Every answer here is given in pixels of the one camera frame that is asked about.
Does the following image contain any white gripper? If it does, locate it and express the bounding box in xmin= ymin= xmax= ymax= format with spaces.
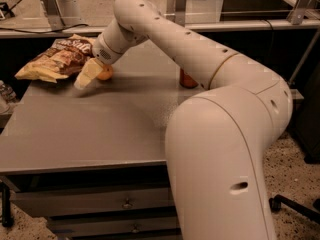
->
xmin=74 ymin=35 xmax=121 ymax=90

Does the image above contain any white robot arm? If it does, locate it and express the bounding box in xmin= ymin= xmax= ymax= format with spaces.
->
xmin=74 ymin=0 xmax=293 ymax=240

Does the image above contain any metal bracket right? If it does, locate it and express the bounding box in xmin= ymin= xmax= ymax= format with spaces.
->
xmin=287 ymin=0 xmax=320 ymax=25

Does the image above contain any red coca-cola can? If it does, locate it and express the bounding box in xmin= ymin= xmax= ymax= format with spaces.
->
xmin=179 ymin=69 xmax=198 ymax=89

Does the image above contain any black office chair base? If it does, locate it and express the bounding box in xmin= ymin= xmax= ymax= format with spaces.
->
xmin=269 ymin=195 xmax=320 ymax=224

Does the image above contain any drawer knob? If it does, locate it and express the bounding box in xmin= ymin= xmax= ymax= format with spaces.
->
xmin=131 ymin=225 xmax=140 ymax=234
xmin=122 ymin=199 xmax=133 ymax=209

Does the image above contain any plastic water bottle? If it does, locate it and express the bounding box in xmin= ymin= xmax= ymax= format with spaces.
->
xmin=0 ymin=80 xmax=16 ymax=103

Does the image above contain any orange fruit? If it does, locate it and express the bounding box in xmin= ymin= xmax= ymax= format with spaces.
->
xmin=97 ymin=65 xmax=113 ymax=81

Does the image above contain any grey drawer cabinet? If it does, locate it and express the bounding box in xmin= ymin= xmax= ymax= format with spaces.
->
xmin=0 ymin=42 xmax=193 ymax=240

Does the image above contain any metal bracket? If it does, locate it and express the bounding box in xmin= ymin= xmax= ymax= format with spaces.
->
xmin=287 ymin=0 xmax=320 ymax=25
xmin=175 ymin=0 xmax=186 ymax=26
xmin=41 ymin=0 xmax=63 ymax=30

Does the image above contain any top drawer knob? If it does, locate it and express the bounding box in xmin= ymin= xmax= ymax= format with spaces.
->
xmin=122 ymin=199 xmax=133 ymax=209

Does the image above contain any metal bracket left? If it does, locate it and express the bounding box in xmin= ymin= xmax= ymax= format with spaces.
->
xmin=41 ymin=0 xmax=63 ymax=30

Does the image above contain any black post at left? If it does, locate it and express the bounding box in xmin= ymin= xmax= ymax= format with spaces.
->
xmin=0 ymin=182 xmax=14 ymax=228

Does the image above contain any brown chip bag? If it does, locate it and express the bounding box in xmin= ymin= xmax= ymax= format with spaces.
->
xmin=15 ymin=34 xmax=95 ymax=83

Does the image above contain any metal bracket middle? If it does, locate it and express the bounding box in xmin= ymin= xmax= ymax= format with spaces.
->
xmin=175 ymin=0 xmax=186 ymax=26

